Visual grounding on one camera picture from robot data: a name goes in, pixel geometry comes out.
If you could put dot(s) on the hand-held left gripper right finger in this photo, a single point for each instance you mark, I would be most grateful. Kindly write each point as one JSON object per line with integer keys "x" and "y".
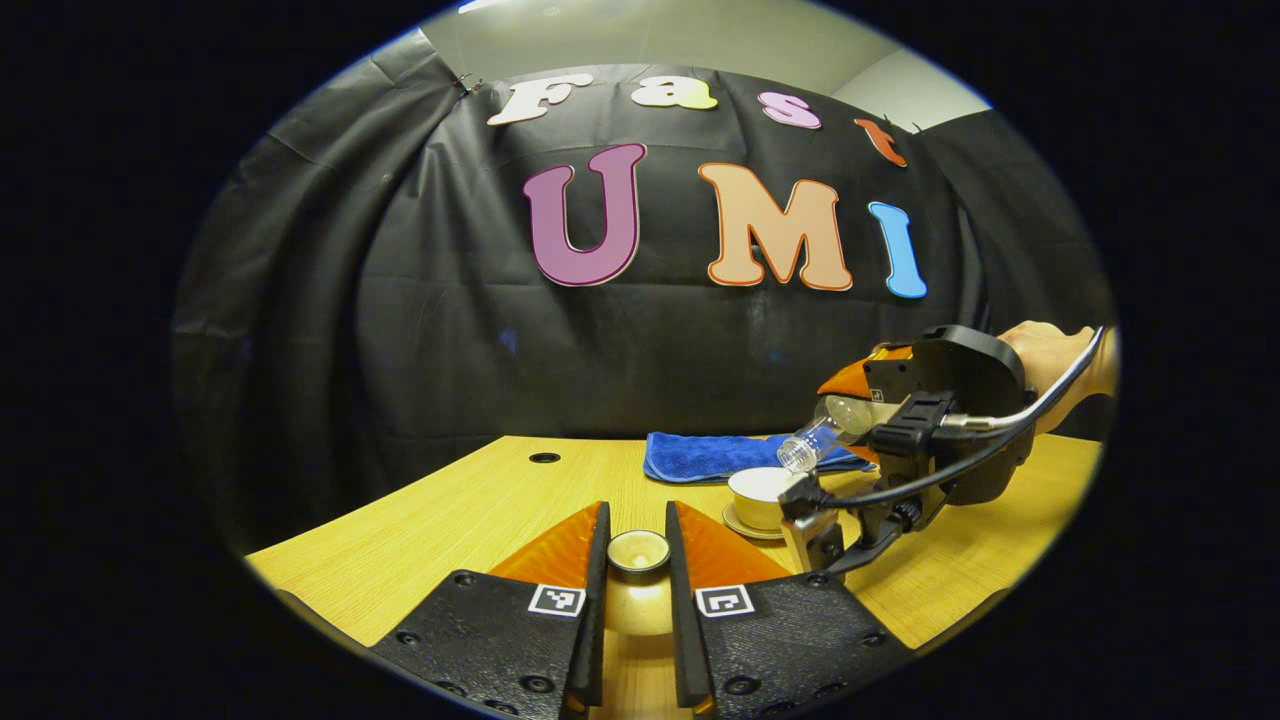
{"x": 680, "y": 620}

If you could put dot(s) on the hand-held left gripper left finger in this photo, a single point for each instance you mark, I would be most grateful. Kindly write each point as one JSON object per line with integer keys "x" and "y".
{"x": 597, "y": 620}

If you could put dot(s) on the blue towel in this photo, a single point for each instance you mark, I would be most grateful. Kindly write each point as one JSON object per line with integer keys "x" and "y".
{"x": 700, "y": 455}

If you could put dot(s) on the cream saucer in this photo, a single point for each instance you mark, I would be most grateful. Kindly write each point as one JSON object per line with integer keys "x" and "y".
{"x": 740, "y": 528}

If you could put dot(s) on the cream teacup lid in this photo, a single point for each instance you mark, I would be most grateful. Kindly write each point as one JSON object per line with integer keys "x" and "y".
{"x": 638, "y": 600}

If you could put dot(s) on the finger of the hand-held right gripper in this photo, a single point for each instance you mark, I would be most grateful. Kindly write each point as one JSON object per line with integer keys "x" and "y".
{"x": 850, "y": 380}
{"x": 866, "y": 455}

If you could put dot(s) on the black backdrop cloth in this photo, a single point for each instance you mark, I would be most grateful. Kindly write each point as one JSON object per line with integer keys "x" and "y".
{"x": 450, "y": 300}

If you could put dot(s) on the cream teacup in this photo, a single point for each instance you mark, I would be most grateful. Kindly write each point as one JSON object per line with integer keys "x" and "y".
{"x": 755, "y": 495}

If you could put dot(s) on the clear water bottle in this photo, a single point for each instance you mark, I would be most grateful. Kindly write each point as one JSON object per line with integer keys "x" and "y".
{"x": 835, "y": 425}

